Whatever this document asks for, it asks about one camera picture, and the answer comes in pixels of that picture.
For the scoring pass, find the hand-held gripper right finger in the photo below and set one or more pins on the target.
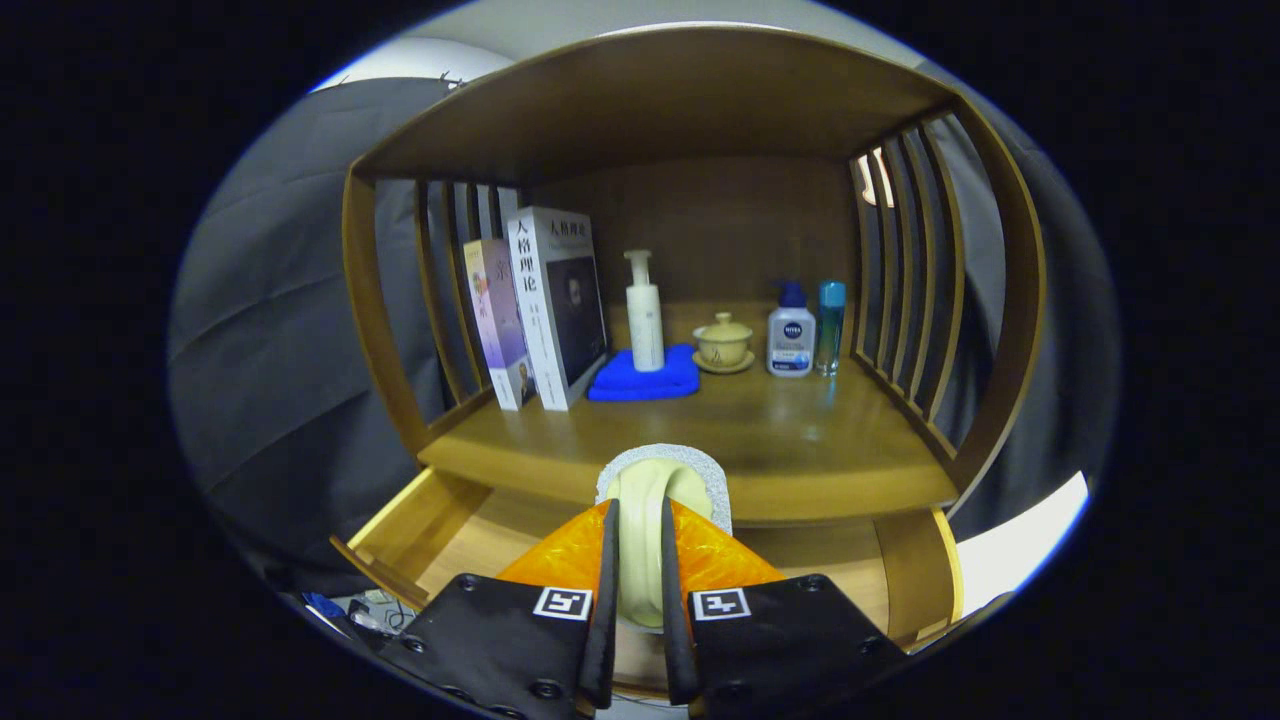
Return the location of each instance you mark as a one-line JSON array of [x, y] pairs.
[[675, 620]]

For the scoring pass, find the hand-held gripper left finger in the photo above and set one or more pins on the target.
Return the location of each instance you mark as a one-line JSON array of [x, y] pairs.
[[600, 620]]

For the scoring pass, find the brown wooden drawer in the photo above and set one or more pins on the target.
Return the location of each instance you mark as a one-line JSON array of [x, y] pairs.
[[480, 540]]

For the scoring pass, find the brown wooden countertop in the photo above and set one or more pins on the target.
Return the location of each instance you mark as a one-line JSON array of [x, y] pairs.
[[780, 440]]

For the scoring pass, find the brown wooden cabinet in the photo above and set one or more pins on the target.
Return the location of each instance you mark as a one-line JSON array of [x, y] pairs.
[[730, 230]]

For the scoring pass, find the blue folded cloth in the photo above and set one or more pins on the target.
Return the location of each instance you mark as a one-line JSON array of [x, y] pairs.
[[640, 385]]

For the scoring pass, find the yellow saucer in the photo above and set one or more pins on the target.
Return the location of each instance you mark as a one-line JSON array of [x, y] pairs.
[[724, 368]]

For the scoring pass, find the yellow lidded tea cup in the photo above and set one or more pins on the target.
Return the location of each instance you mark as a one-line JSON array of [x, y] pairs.
[[723, 342]]

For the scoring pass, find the white pump bottle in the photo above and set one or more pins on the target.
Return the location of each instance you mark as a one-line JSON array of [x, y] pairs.
[[645, 320]]

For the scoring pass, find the white blue lotion bottle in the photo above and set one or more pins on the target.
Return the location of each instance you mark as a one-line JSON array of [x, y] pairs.
[[791, 340]]

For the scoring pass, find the thick white book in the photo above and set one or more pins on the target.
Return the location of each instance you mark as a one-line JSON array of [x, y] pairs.
[[540, 310]]

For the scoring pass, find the purple book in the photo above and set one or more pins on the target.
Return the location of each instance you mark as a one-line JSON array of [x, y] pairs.
[[497, 320]]

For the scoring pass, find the slim teal bottle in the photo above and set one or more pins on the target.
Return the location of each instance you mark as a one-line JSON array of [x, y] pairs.
[[830, 330]]

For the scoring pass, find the black backdrop cloth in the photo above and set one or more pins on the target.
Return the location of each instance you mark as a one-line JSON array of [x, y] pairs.
[[280, 350]]

